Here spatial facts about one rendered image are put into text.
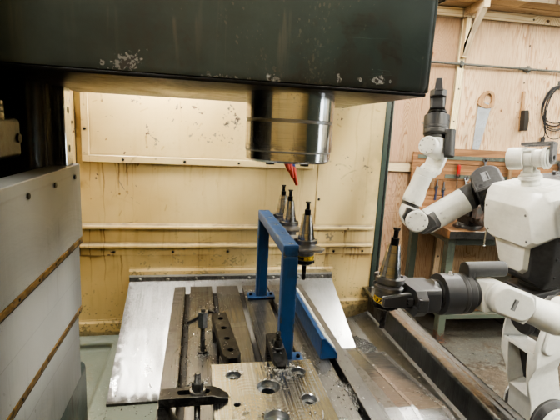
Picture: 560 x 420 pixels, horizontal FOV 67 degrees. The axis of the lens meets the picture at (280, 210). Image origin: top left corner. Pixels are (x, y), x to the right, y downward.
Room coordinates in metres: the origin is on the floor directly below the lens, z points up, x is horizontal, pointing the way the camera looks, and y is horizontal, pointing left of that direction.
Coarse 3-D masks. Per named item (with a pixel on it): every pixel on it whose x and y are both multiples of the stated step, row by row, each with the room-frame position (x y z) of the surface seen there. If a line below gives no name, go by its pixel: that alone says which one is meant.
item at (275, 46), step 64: (0, 0) 0.59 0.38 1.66; (64, 0) 0.60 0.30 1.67; (128, 0) 0.62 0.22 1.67; (192, 0) 0.63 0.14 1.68; (256, 0) 0.65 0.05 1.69; (320, 0) 0.67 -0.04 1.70; (384, 0) 0.69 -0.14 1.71; (0, 64) 0.59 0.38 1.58; (64, 64) 0.60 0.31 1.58; (128, 64) 0.62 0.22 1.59; (192, 64) 0.63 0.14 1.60; (256, 64) 0.65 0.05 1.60; (320, 64) 0.67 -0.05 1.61; (384, 64) 0.69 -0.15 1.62
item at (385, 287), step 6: (378, 276) 0.82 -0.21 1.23; (402, 276) 0.84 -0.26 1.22; (372, 282) 0.84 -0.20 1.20; (378, 282) 0.82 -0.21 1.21; (384, 282) 0.81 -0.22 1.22; (390, 282) 0.80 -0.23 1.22; (396, 282) 0.80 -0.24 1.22; (402, 282) 0.81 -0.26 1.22; (378, 288) 0.81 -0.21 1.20; (384, 288) 0.81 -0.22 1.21; (390, 288) 0.81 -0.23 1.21; (396, 288) 0.81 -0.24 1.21; (402, 288) 0.82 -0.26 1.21
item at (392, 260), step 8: (392, 248) 0.82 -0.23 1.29; (400, 248) 0.83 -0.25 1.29; (384, 256) 0.84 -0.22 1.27; (392, 256) 0.82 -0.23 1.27; (400, 256) 0.83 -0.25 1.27; (384, 264) 0.83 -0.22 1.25; (392, 264) 0.82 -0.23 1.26; (400, 264) 0.83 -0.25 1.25; (384, 272) 0.82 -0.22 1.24; (392, 272) 0.82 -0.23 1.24; (400, 272) 0.82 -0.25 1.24
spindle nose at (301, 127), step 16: (256, 96) 0.74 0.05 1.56; (272, 96) 0.72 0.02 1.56; (288, 96) 0.71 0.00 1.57; (304, 96) 0.71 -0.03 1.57; (320, 96) 0.73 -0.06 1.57; (256, 112) 0.74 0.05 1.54; (272, 112) 0.72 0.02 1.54; (288, 112) 0.71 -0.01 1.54; (304, 112) 0.71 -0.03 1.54; (320, 112) 0.73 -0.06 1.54; (256, 128) 0.74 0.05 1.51; (272, 128) 0.72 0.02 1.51; (288, 128) 0.71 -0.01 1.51; (304, 128) 0.72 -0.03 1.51; (320, 128) 0.73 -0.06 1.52; (256, 144) 0.73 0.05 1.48; (272, 144) 0.72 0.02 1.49; (288, 144) 0.71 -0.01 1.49; (304, 144) 0.72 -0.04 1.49; (320, 144) 0.73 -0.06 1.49; (256, 160) 0.74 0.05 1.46; (272, 160) 0.72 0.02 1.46; (288, 160) 0.71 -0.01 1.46; (304, 160) 0.72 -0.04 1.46; (320, 160) 0.74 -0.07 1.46
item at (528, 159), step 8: (512, 152) 1.26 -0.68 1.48; (520, 152) 1.25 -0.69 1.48; (528, 152) 1.24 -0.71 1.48; (536, 152) 1.22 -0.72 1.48; (512, 160) 1.26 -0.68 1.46; (520, 160) 1.24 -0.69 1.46; (528, 160) 1.23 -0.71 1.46; (536, 160) 1.22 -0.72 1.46; (512, 168) 1.27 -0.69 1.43; (520, 168) 1.26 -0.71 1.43; (528, 168) 1.24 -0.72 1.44; (536, 168) 1.25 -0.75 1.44; (544, 168) 1.21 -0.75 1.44; (520, 176) 1.26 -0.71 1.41; (528, 176) 1.24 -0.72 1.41; (536, 176) 1.23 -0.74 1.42
